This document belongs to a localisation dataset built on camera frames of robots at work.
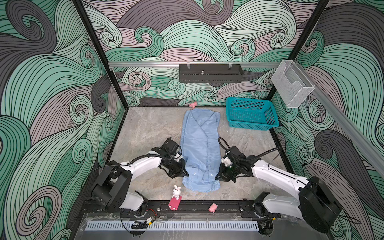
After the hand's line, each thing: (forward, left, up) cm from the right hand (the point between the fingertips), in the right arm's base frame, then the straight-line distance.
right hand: (214, 178), depth 79 cm
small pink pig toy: (-13, +2, -3) cm, 14 cm away
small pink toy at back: (+59, +11, -3) cm, 60 cm away
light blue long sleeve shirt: (+22, +7, -3) cm, 23 cm away
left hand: (+2, +14, +2) cm, 14 cm away
